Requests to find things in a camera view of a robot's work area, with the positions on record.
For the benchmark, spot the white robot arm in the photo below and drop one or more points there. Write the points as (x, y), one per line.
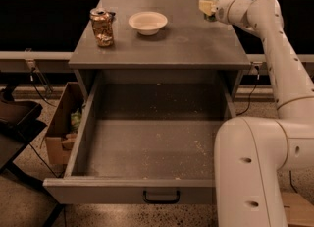
(249, 151)

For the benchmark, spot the black drawer handle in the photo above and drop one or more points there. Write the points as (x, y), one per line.
(156, 198)

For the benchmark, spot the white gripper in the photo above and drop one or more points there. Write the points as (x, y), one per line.
(222, 11)

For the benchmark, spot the cardboard box left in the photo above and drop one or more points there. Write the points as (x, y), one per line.
(60, 135)

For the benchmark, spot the open grey top drawer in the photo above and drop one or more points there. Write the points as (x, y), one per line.
(161, 146)

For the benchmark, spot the white bowl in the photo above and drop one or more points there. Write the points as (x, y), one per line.
(147, 23)

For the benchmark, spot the green bag in box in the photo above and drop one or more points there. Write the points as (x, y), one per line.
(75, 119)

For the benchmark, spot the dark chair left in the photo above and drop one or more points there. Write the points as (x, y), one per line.
(19, 126)

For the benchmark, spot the cardboard box bottom right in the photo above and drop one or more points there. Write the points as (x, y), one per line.
(299, 211)

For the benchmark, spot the crushed gold soda can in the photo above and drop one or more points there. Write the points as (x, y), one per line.
(101, 21)

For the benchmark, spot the grey cabinet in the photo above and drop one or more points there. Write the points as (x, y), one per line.
(187, 54)

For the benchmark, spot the cardboard box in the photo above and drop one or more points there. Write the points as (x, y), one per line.
(60, 135)
(299, 211)

